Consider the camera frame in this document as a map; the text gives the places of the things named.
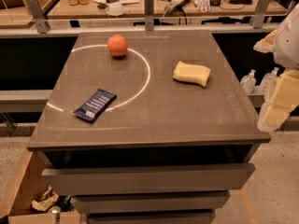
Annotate blue rxbar blueberry wrapper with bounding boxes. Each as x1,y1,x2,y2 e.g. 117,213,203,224
73,89,117,122

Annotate plastic water bottle right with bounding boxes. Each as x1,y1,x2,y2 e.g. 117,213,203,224
260,67,279,93

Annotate white bowl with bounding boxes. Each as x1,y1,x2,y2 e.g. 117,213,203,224
106,4,126,17

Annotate metal bracket left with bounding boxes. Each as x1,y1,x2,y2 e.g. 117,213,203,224
26,0,50,34

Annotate cardboard box with trash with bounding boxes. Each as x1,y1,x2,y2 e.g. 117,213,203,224
0,149,86,224

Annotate metal bracket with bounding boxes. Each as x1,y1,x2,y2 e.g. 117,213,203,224
144,0,154,31
26,0,50,34
251,0,270,29

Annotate grey drawer cabinet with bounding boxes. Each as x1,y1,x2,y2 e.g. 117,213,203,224
28,28,269,224

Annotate small patterned box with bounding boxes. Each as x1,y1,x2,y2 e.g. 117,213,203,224
193,0,210,12

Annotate metal bracket right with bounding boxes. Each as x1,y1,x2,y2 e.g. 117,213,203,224
251,0,270,29

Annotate plastic water bottle left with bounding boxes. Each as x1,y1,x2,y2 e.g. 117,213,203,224
240,69,256,94

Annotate yellow sponge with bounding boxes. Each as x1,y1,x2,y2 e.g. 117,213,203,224
173,62,210,87

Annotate metal bracket middle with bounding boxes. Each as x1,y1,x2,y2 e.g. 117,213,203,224
144,0,154,31

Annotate grey power strip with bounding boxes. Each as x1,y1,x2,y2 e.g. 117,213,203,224
164,0,189,14

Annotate plastic water bottle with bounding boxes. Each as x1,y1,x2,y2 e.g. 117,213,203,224
260,67,279,93
240,69,256,94

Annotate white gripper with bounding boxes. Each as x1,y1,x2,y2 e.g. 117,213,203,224
253,4,299,133

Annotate orange fruit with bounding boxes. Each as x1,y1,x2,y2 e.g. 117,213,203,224
107,35,128,57

